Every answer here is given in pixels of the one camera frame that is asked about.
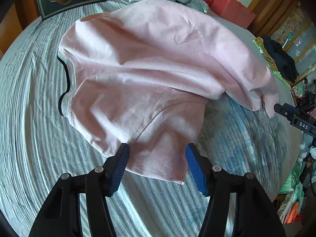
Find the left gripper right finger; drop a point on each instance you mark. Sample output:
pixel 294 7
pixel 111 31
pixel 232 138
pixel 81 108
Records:
pixel 254 212

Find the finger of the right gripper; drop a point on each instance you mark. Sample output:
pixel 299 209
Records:
pixel 297 118

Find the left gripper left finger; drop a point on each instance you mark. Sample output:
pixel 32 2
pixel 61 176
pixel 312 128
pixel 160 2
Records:
pixel 60 213

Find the pink t-shirt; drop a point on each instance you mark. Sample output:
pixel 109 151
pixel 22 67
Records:
pixel 143 74

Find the pile of dark clothes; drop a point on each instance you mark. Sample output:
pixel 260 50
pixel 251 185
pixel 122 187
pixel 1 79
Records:
pixel 284 63

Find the yellow green cloth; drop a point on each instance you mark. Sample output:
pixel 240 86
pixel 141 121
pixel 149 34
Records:
pixel 270 62

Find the red paper bag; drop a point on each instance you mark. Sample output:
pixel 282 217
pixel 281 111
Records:
pixel 232 11

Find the grey plush toy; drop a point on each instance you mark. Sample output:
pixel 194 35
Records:
pixel 198 5

